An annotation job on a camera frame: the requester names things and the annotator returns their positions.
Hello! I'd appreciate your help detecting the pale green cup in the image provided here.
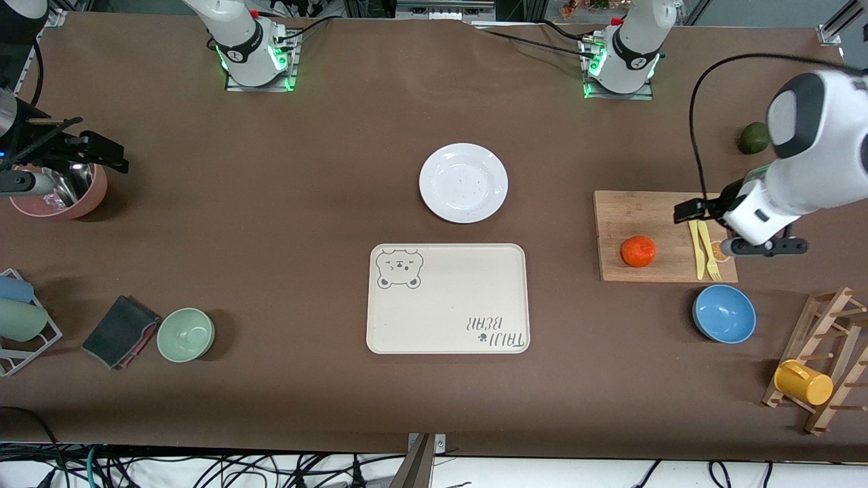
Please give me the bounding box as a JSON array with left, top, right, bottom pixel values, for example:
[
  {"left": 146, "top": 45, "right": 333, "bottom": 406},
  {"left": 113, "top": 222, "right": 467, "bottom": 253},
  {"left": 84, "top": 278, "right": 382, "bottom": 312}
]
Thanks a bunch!
[{"left": 0, "top": 298, "right": 50, "bottom": 342}]

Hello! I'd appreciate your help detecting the white round plate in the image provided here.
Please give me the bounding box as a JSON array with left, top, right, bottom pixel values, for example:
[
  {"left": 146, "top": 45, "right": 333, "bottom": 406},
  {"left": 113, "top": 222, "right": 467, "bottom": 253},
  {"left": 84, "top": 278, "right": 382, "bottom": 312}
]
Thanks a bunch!
[{"left": 418, "top": 142, "right": 509, "bottom": 224}]

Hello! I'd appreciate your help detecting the light green bowl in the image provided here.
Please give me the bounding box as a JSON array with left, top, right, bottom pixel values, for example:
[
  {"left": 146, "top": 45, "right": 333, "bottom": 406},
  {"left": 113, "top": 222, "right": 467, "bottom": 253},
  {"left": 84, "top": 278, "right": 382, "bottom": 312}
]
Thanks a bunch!
[{"left": 157, "top": 308, "right": 216, "bottom": 363}]

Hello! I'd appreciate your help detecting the grey equipment box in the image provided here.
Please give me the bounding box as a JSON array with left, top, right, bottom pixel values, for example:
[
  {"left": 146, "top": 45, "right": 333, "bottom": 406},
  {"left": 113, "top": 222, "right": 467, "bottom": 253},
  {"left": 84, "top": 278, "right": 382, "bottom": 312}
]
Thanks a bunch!
[{"left": 396, "top": 0, "right": 497, "bottom": 21}]

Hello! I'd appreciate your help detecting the yellow mug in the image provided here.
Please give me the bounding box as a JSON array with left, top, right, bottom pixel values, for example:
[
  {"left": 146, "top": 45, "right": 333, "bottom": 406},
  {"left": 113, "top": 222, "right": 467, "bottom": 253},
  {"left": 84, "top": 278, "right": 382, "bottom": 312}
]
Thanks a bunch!
[{"left": 774, "top": 359, "right": 834, "bottom": 407}]

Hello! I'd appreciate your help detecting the green avocado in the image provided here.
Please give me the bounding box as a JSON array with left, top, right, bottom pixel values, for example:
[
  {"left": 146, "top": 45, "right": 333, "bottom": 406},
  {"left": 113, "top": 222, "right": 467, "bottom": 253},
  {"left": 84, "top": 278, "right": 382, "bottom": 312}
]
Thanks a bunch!
[{"left": 738, "top": 122, "right": 771, "bottom": 155}]

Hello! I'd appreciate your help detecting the dark camera pole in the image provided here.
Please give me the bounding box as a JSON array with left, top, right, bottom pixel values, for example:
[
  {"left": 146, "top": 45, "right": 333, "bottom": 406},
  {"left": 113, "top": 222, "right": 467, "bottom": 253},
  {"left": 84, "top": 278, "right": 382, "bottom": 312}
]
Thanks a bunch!
[{"left": 389, "top": 434, "right": 435, "bottom": 488}]

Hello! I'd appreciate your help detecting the orange fruit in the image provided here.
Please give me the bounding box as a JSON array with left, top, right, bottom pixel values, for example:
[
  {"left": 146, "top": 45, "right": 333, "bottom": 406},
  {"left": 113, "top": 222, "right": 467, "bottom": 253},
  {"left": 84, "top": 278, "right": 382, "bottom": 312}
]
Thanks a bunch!
[{"left": 621, "top": 235, "right": 657, "bottom": 268}]

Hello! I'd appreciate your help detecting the white wire cup rack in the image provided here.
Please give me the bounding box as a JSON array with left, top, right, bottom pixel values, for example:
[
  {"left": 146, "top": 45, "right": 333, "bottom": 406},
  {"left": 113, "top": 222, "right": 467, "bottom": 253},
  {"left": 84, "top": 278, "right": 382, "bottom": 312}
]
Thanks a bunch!
[{"left": 0, "top": 268, "right": 63, "bottom": 378}]

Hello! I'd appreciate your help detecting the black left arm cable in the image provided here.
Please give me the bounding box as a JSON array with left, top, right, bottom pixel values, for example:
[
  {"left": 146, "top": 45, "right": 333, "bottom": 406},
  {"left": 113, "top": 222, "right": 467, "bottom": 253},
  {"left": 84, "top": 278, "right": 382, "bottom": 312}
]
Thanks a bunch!
[{"left": 689, "top": 54, "right": 848, "bottom": 205}]

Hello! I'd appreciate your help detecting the yellow plastic knife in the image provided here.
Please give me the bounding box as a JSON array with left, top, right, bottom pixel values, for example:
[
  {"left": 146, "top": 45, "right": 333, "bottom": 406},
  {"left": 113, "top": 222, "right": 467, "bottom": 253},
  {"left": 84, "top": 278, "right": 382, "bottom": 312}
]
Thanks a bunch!
[{"left": 688, "top": 220, "right": 707, "bottom": 281}]

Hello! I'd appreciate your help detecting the dark grey folded cloth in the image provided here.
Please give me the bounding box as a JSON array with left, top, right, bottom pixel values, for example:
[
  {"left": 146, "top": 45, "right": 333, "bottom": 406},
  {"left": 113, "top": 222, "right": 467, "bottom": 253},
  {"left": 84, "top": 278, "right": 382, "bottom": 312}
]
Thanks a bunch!
[{"left": 81, "top": 295, "right": 162, "bottom": 371}]

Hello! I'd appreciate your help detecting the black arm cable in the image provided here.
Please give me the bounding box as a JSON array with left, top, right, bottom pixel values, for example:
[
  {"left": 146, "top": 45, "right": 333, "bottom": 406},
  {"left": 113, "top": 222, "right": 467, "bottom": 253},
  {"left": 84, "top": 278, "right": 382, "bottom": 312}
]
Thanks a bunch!
[
  {"left": 689, "top": 54, "right": 848, "bottom": 205},
  {"left": 31, "top": 41, "right": 46, "bottom": 109}
]

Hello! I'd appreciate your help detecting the blue bowl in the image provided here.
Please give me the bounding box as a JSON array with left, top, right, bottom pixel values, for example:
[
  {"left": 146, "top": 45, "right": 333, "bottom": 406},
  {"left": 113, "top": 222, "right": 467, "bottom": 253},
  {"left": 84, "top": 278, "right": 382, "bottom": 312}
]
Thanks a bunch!
[{"left": 692, "top": 284, "right": 757, "bottom": 344}]

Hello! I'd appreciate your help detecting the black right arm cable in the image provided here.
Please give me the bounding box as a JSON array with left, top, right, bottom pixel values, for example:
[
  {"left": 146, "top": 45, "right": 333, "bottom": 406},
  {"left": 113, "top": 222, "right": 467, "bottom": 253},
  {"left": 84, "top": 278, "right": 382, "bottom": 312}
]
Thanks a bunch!
[{"left": 31, "top": 41, "right": 46, "bottom": 109}]

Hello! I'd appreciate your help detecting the light blue cup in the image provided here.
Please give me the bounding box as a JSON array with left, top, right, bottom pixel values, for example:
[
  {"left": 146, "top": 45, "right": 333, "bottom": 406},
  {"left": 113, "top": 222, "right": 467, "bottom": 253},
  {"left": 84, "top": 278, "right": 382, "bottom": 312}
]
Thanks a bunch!
[{"left": 0, "top": 275, "right": 35, "bottom": 304}]

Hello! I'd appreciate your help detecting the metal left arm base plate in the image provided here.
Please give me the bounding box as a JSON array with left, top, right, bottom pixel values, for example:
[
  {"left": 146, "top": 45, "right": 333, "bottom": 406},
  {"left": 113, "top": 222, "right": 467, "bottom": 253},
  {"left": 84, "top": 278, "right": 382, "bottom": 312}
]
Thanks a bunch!
[{"left": 583, "top": 34, "right": 654, "bottom": 102}]

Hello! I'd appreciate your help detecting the wooden cutting board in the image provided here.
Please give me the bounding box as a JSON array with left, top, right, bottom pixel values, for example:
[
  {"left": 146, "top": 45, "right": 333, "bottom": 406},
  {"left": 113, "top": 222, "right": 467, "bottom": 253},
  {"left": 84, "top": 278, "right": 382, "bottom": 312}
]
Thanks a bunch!
[{"left": 593, "top": 190, "right": 738, "bottom": 283}]

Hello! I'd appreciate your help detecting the aluminium frame profile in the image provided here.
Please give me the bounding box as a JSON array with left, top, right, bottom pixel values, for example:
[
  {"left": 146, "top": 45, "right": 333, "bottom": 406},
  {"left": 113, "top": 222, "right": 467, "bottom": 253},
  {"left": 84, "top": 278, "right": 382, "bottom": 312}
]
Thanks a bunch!
[{"left": 816, "top": 0, "right": 868, "bottom": 47}]

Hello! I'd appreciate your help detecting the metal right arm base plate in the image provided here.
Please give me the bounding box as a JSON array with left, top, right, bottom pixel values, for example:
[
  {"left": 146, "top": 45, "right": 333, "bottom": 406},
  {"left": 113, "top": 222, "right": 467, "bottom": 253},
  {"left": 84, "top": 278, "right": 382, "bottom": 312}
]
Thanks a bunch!
[{"left": 225, "top": 30, "right": 299, "bottom": 93}]

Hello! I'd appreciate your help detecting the wooden peg rack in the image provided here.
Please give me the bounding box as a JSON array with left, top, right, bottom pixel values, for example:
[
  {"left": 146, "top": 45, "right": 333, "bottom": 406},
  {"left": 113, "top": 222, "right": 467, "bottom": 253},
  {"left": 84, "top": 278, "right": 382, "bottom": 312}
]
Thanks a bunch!
[{"left": 762, "top": 287, "right": 868, "bottom": 436}]

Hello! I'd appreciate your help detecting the metal scoop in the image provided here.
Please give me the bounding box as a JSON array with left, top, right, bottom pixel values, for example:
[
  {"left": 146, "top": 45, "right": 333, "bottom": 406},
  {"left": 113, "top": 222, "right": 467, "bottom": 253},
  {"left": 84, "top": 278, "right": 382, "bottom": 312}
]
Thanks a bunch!
[{"left": 44, "top": 165, "right": 96, "bottom": 209}]

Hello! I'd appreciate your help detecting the metal table edge bracket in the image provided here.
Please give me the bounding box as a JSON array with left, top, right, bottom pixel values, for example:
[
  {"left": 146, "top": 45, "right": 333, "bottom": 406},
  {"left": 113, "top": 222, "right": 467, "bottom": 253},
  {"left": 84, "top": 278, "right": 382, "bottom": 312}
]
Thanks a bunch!
[{"left": 407, "top": 434, "right": 448, "bottom": 456}]

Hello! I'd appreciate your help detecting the pink bowl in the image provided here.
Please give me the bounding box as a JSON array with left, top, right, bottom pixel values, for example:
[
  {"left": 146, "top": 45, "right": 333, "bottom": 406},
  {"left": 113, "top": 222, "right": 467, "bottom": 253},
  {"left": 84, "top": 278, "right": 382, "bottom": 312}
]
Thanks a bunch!
[{"left": 9, "top": 165, "right": 108, "bottom": 221}]

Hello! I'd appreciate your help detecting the beige bear print tray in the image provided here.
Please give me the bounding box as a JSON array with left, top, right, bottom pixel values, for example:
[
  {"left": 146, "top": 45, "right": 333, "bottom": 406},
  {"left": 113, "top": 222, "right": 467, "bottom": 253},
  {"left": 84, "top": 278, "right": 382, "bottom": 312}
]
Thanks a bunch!
[{"left": 366, "top": 243, "right": 531, "bottom": 355}]

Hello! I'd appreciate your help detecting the black table cable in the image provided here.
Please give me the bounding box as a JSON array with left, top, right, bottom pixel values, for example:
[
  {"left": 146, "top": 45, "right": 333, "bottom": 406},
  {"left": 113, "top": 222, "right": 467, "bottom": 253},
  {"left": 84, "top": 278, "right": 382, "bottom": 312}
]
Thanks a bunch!
[
  {"left": 275, "top": 17, "right": 334, "bottom": 47},
  {"left": 539, "top": 18, "right": 597, "bottom": 47},
  {"left": 475, "top": 27, "right": 597, "bottom": 58}
]

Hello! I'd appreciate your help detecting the yellow plastic fork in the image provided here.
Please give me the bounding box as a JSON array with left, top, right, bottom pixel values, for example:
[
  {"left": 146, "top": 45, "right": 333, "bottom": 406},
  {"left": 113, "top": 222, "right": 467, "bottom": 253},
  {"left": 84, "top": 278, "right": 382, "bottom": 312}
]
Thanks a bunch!
[{"left": 698, "top": 220, "right": 722, "bottom": 282}]

